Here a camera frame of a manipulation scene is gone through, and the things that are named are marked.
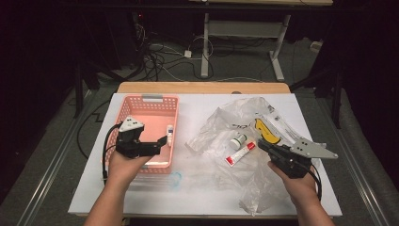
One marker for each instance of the person's right hand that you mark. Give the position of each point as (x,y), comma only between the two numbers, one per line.
(298,186)

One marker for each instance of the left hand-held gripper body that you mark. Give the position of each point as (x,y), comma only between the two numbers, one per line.
(128,141)

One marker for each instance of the silver and red ointment tube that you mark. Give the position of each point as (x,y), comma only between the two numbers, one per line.
(240,154)

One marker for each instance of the small white jar green label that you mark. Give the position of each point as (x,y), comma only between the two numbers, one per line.
(236,142)

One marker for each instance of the person's left hand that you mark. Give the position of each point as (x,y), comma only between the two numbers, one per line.
(122,171)

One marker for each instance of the metal floor rail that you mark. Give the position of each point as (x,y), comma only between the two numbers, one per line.
(47,188)
(367,194)

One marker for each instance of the white table cover sheet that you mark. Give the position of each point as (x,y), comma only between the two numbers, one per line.
(194,194)

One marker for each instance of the white power adapter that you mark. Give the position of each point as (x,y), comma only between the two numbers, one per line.
(188,54)

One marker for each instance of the pink perforated plastic basket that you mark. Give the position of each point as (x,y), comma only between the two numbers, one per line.
(153,121)

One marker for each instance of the metal frame desk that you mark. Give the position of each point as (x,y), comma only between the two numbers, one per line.
(205,47)

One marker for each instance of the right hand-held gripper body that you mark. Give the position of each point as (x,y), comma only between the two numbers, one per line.
(291,160)

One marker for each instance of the clear plastic bag yellow face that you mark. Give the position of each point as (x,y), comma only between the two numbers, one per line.
(251,188)

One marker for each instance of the black metal stand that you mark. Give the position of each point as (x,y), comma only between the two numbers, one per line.
(77,94)
(337,103)

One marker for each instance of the small beige box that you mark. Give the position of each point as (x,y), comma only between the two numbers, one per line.
(316,46)

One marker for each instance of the white dropper bottle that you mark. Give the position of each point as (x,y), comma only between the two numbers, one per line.
(169,133)

